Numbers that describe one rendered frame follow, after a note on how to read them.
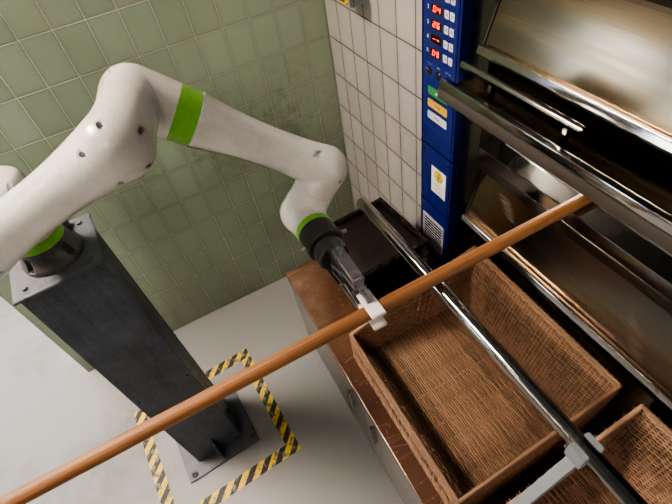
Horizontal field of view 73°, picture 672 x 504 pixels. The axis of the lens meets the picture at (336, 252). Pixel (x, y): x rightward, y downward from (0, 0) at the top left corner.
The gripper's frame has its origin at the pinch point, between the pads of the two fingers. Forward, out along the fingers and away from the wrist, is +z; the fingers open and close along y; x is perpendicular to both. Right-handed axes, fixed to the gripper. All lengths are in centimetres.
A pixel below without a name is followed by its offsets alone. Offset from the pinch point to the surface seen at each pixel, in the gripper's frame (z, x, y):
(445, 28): -44, -48, -27
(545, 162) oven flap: 2.4, -37.0, -20.9
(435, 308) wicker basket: -24, -35, 57
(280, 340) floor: -84, 15, 119
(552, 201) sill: -5, -52, 2
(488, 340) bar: 16.7, -15.5, 1.7
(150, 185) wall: -120, 36, 32
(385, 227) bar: -19.8, -15.1, 1.7
